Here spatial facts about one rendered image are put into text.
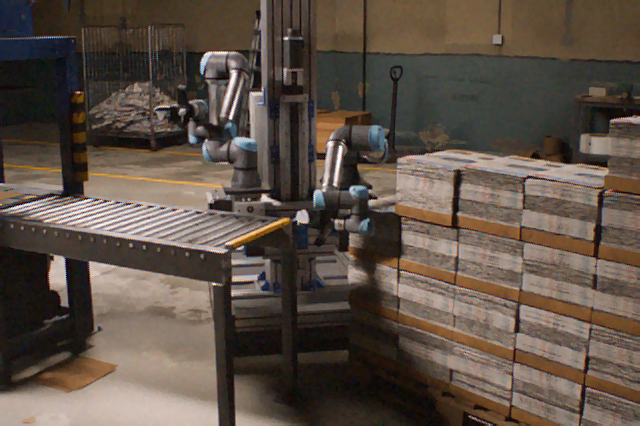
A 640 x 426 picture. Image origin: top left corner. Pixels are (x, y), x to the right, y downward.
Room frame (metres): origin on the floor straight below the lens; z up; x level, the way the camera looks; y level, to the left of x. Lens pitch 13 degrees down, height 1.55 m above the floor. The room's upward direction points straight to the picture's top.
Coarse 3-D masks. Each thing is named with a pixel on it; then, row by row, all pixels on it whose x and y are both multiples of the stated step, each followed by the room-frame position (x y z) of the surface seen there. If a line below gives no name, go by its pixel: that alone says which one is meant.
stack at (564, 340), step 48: (384, 240) 3.13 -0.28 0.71; (432, 240) 2.95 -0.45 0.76; (480, 240) 2.78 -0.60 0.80; (384, 288) 3.12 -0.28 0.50; (432, 288) 2.94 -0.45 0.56; (528, 288) 2.62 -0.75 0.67; (576, 288) 2.48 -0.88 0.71; (384, 336) 3.13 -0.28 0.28; (432, 336) 2.93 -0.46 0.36; (480, 336) 2.76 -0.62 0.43; (528, 336) 2.61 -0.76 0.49; (576, 336) 2.47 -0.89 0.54; (480, 384) 2.75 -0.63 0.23; (528, 384) 2.59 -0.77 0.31; (576, 384) 2.45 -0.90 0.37
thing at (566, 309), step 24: (384, 264) 3.13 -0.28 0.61; (408, 264) 3.03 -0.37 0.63; (480, 288) 2.77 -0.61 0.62; (504, 288) 2.69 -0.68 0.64; (384, 312) 3.12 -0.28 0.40; (576, 312) 2.47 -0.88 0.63; (456, 336) 2.84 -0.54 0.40; (384, 360) 3.12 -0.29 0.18; (528, 360) 2.60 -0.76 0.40; (432, 384) 2.92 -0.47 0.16; (504, 408) 2.66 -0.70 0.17
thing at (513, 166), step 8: (496, 160) 2.99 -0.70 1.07; (504, 160) 2.99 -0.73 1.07; (512, 160) 2.99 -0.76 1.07; (520, 160) 2.99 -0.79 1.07; (528, 160) 2.99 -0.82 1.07; (536, 160) 3.00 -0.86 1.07; (472, 168) 2.81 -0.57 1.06; (480, 168) 2.80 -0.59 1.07; (488, 168) 2.80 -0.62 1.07; (496, 168) 2.81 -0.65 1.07; (504, 168) 2.81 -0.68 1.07; (512, 168) 2.81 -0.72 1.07; (520, 168) 2.81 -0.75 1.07; (528, 168) 2.81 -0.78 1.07; (536, 168) 2.81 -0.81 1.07; (544, 168) 2.81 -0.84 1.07; (552, 168) 2.81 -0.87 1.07; (512, 176) 2.68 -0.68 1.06; (520, 176) 2.66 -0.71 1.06; (528, 176) 2.67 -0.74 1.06
